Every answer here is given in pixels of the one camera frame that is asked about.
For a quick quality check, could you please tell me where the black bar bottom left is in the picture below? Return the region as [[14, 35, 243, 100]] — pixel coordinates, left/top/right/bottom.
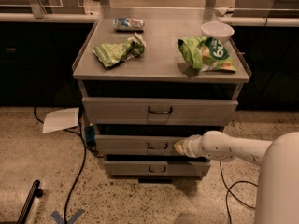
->
[[17, 180, 44, 224]]

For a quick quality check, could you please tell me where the green chip bag right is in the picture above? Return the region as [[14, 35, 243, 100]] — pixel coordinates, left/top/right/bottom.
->
[[178, 36, 236, 72]]

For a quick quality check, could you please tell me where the black cable right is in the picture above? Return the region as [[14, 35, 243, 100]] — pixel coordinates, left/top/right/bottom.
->
[[218, 161, 260, 224]]

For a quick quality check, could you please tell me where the white paper sheet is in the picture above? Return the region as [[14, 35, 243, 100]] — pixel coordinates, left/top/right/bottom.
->
[[42, 108, 79, 133]]

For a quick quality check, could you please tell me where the grey top drawer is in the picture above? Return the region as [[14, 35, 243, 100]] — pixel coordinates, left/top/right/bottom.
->
[[82, 97, 238, 126]]

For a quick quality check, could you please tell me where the grey bottom drawer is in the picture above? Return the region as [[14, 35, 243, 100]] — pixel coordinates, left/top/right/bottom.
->
[[105, 161, 210, 177]]

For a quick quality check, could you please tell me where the blue silver snack packet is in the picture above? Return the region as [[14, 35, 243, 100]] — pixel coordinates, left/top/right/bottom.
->
[[113, 18, 145, 32]]

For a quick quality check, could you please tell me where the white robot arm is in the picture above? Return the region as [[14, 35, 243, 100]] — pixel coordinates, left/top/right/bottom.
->
[[174, 131, 299, 224]]

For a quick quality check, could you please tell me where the blue power adapter box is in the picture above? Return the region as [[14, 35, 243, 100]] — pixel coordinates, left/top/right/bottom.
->
[[84, 126, 95, 147]]

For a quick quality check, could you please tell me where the grey drawer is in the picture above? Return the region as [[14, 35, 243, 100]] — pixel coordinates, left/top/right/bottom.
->
[[82, 97, 238, 126], [95, 135, 182, 156], [105, 161, 210, 177]]

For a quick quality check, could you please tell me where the black cable left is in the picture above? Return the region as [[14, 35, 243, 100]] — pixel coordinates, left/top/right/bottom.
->
[[33, 106, 104, 224]]

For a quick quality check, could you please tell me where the dark counter with white rail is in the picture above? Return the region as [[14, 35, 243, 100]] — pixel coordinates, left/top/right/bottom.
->
[[0, 21, 299, 110]]

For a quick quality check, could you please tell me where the white bowl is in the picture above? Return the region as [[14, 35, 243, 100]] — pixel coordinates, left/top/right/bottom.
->
[[201, 21, 235, 44]]

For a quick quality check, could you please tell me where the crumpled green chip bag left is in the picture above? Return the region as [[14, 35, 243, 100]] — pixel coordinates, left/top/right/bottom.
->
[[92, 33, 146, 70]]

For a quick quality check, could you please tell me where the black cable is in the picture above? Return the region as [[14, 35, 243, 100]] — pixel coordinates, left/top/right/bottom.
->
[[218, 161, 260, 224], [33, 106, 104, 224]]

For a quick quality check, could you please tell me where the grey metal drawer cabinet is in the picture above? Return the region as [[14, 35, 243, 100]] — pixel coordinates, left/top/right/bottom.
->
[[74, 8, 250, 179]]

